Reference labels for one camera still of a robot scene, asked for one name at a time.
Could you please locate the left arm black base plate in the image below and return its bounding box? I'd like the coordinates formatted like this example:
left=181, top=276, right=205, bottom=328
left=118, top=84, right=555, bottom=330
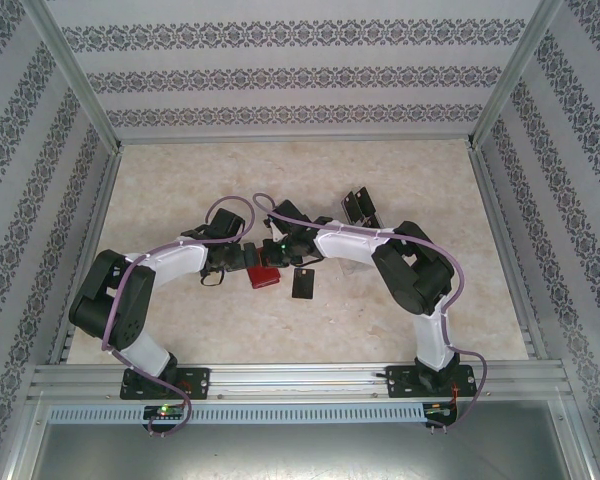
left=119, top=367, right=212, bottom=401

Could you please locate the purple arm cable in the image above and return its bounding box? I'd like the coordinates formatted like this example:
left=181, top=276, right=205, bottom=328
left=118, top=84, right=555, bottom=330
left=102, top=194, right=256, bottom=437
left=252, top=192, right=491, bottom=436

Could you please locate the grey metal sheet tray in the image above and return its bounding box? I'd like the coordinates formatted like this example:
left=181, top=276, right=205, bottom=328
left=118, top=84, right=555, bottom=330
left=9, top=422, right=596, bottom=480

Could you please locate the aluminium table edge rail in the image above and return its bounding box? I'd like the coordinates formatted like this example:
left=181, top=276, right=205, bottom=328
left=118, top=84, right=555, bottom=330
left=117, top=135, right=474, bottom=147
left=467, top=144, right=551, bottom=361
left=49, top=147, right=126, bottom=366

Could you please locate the clear acrylic card stand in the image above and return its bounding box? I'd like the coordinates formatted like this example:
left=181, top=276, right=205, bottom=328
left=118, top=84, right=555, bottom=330
left=338, top=185, right=384, bottom=277

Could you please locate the aluminium frame post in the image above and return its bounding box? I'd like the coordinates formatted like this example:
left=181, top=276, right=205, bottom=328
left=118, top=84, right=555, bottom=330
left=19, top=0, right=124, bottom=154
left=465, top=0, right=565, bottom=151

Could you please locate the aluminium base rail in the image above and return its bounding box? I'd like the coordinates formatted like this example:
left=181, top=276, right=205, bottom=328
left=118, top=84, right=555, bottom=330
left=27, top=362, right=566, bottom=401

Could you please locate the red leather card holder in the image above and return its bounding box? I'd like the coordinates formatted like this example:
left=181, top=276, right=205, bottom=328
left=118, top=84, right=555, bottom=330
left=245, top=265, right=283, bottom=292

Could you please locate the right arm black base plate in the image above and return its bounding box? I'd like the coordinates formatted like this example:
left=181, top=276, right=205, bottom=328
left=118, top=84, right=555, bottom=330
left=385, top=364, right=480, bottom=400

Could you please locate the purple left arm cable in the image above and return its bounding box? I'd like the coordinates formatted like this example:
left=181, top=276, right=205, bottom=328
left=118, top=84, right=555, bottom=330
left=102, top=194, right=256, bottom=437

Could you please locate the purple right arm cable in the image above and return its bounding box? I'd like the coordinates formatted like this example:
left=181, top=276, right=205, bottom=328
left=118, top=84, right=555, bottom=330
left=252, top=192, right=491, bottom=436

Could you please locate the white slotted cable duct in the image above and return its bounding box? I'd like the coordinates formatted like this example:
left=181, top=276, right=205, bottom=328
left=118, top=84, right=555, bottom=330
left=47, top=403, right=426, bottom=424

